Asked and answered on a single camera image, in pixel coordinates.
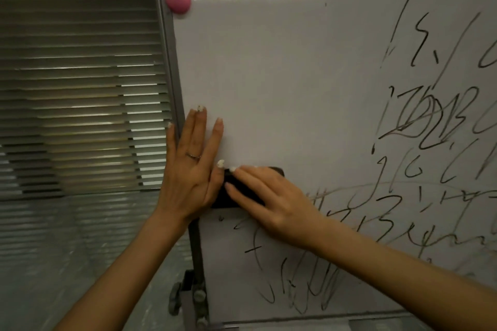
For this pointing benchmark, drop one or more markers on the person's right hand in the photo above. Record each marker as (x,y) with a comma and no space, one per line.
(283,206)

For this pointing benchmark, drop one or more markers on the person's left hand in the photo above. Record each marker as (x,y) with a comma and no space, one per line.
(186,187)

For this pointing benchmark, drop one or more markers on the person's left little finger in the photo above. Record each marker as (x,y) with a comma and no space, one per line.
(174,140)

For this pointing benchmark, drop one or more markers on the person's right fingers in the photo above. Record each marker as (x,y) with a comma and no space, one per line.
(252,183)

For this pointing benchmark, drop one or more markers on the person's left middle finger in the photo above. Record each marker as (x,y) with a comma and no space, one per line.
(201,131)

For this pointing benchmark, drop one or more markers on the person's left thumb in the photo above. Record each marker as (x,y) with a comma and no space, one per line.
(219,181)

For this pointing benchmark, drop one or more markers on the black whiteboard eraser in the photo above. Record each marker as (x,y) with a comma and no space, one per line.
(219,199)

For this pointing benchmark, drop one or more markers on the person's left forearm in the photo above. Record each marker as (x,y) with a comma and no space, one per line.
(132,276)

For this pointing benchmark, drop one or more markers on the person's right forearm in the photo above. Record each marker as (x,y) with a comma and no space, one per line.
(407,284)

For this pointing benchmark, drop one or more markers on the white whiteboard with scribbles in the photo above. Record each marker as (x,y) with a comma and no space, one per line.
(295,78)

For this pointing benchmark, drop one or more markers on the grey window blinds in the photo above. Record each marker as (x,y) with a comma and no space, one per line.
(77,90)

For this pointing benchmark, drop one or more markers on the grey stand clamp knob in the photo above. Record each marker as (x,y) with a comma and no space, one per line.
(175,299)

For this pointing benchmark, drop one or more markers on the grey whiteboard stand post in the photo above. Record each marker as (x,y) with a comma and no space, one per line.
(198,264)

